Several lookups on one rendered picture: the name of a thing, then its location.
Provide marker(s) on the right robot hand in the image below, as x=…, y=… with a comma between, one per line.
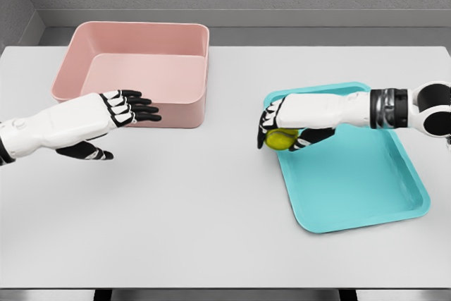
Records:
x=301, y=110

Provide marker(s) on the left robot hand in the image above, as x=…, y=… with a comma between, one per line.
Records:
x=82, y=114

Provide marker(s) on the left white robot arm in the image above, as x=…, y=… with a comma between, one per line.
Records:
x=24, y=133

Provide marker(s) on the pink rectangular basket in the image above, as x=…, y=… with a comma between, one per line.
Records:
x=148, y=72

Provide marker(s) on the yellow tennis ball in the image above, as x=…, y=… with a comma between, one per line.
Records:
x=280, y=139

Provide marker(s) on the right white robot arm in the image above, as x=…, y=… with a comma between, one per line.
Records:
x=394, y=109

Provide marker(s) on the blue tray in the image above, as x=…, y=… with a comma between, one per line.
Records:
x=352, y=177

